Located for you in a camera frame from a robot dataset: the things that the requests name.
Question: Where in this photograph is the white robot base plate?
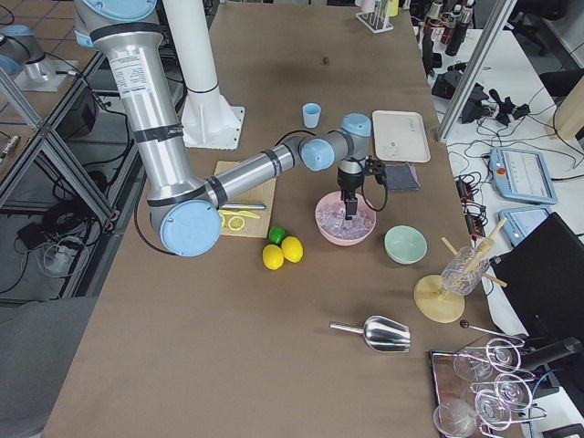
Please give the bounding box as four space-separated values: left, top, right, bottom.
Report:
182 90 245 151

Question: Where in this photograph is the pink bowl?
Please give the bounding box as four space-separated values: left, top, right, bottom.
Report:
315 191 377 246

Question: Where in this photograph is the grey folded cloth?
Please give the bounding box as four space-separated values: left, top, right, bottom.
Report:
385 163 420 192

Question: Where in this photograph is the white wire cup rack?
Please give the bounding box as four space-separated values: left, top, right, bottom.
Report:
356 0 393 34

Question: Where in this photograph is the clear glass on stand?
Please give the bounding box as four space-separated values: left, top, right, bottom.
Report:
441 246 489 296

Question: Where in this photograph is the white cup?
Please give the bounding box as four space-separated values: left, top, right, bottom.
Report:
360 0 375 14

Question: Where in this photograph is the black glass rack tray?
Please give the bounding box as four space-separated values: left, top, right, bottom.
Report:
430 351 548 437

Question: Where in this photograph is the wine glass upper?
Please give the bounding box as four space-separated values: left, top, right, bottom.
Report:
453 338 521 382

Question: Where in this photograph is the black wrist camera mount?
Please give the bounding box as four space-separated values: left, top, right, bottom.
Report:
363 157 387 187

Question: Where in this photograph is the wine glass near front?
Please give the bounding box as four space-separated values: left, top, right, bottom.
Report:
433 390 512 437

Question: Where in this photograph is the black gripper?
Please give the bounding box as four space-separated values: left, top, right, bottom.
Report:
337 162 365 220

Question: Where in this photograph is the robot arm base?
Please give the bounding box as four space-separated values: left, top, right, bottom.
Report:
1 25 66 92

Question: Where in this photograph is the blue cup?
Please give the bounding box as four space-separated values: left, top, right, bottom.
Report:
302 102 321 129

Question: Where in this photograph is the green bowl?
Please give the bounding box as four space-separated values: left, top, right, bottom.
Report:
384 225 428 265

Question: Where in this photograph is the steel ice scoop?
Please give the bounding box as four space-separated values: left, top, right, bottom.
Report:
329 316 411 353

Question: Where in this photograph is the lower yellow lemon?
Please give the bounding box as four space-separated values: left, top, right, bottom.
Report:
262 244 285 270

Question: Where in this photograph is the wooden cutting board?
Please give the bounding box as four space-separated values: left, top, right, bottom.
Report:
220 179 276 238

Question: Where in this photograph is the cream rabbit tray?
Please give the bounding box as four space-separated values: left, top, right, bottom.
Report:
372 109 431 163

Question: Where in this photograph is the blue teach pendant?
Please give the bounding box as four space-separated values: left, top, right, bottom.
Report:
489 147 558 205

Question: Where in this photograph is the upper yellow lemon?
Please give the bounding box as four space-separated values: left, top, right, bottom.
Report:
280 235 304 263

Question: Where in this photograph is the wine glass middle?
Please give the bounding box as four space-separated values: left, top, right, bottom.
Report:
469 373 533 412

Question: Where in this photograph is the green lime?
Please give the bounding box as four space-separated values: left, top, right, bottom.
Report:
268 225 287 245

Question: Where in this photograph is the yellow plastic knife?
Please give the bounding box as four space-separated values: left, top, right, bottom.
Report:
218 209 262 219

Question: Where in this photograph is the wine glass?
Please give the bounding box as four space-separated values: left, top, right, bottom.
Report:
433 390 512 437
453 338 521 382
469 373 533 412

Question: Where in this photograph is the pile of clear ice cubes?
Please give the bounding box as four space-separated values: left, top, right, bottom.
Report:
315 198 376 241

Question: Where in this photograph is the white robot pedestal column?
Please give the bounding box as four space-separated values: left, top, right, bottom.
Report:
163 0 218 94

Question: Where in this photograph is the upper lemon half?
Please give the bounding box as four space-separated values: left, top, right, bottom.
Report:
227 215 245 232

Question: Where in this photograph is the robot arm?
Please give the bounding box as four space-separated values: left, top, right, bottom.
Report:
75 1 371 256

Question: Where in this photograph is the wooden cup stand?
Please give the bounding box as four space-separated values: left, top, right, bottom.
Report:
413 218 507 323

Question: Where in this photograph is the yellow lemon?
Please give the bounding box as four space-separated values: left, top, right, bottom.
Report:
280 235 304 263
262 244 285 270

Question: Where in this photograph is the yellow-green cup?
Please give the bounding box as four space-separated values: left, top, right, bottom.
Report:
386 0 399 17

